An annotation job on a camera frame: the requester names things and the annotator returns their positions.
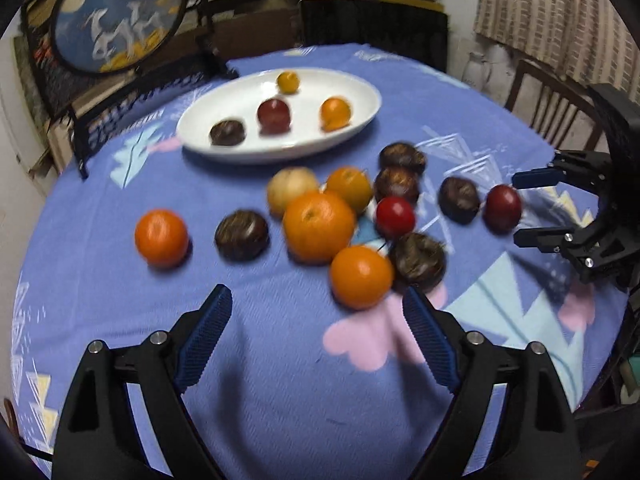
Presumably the dark brown chestnut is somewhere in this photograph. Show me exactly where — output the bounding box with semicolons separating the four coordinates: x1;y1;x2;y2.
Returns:
214;209;271;262
438;176;482;225
373;166;422;206
378;142;428;175
387;232;447;293
209;119;247;147

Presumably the checkered curtain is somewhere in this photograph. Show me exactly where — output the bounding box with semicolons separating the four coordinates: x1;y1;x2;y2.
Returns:
472;0;631;93

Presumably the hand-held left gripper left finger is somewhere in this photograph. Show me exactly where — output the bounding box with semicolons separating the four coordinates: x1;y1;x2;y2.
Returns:
51;284;234;480

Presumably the pale yellow pear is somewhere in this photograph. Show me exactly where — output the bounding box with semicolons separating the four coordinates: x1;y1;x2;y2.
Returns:
266;166;321;218

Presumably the blue patterned tablecloth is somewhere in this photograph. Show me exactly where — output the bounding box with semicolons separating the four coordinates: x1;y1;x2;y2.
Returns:
10;42;628;480

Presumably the round deer painting table screen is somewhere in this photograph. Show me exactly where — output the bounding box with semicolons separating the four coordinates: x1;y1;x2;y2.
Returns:
20;0;240;181

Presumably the small bright red plum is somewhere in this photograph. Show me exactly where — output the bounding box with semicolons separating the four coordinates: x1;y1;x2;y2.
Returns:
375;196;417;240

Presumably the black chair back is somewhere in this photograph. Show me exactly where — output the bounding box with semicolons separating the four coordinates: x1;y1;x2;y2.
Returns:
299;0;449;73

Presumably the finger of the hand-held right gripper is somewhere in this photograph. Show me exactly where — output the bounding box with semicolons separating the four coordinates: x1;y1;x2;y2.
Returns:
512;149;613;201
514;210;636;283

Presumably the white oval plate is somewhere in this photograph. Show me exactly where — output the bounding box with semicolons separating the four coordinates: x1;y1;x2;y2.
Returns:
176;67;382;163

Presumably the wooden chair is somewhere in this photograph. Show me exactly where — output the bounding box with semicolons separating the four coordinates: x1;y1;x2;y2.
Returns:
504;59;608;151

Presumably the brown cabinet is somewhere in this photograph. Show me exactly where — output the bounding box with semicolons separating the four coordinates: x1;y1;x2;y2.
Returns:
212;0;301;61

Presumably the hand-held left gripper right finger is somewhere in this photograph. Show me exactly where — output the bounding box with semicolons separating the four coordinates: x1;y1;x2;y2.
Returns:
402;286;583;480

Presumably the dark red plum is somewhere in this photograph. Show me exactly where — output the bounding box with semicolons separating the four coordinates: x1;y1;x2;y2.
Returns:
256;98;292;135
482;184;523;233

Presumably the large orange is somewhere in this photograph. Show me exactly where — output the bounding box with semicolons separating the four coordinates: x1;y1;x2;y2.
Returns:
282;190;357;265

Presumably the white jug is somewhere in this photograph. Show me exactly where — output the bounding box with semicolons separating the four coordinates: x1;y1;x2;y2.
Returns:
462;51;493;90

